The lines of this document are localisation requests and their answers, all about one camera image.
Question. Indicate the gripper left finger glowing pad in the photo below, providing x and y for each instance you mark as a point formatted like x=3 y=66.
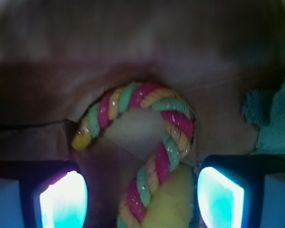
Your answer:
x=42 y=194

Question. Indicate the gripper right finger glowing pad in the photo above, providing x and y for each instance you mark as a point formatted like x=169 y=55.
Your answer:
x=242 y=191

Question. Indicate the yellow green sponge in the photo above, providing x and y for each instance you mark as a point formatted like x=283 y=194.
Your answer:
x=172 y=204

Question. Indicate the light blue microfiber cloth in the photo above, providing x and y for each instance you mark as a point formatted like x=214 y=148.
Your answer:
x=265 y=109

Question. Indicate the brown paper bag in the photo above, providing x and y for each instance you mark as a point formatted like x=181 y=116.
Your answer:
x=58 y=56

